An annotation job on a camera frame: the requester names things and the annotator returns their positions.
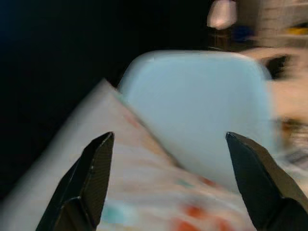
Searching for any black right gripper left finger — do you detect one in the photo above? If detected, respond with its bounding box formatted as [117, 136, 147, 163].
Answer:
[36, 131, 115, 231]

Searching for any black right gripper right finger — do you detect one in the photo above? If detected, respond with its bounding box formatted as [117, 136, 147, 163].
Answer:
[225, 131, 308, 231]

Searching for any white pillow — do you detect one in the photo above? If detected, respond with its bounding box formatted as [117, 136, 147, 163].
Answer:
[0, 78, 257, 231]

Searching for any white plastic chair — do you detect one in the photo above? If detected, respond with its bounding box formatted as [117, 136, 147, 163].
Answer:
[117, 49, 276, 194]

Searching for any white blurry lampshade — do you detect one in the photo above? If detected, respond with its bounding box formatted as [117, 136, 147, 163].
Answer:
[206, 0, 238, 31]

